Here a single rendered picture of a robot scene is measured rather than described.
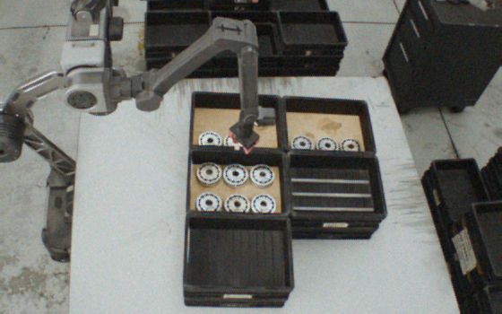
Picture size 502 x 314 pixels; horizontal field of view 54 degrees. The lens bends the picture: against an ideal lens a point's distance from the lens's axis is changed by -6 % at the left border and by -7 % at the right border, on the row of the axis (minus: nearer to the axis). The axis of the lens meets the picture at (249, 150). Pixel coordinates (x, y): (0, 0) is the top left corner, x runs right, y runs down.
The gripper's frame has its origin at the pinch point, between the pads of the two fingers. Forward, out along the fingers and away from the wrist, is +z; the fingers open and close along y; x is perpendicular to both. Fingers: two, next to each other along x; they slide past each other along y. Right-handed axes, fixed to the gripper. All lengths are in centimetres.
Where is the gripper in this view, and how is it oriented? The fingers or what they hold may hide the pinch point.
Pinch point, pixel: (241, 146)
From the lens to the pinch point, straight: 198.0
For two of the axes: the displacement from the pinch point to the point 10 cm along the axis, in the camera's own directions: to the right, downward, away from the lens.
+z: -1.1, 5.6, 8.2
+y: -7.1, -6.3, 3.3
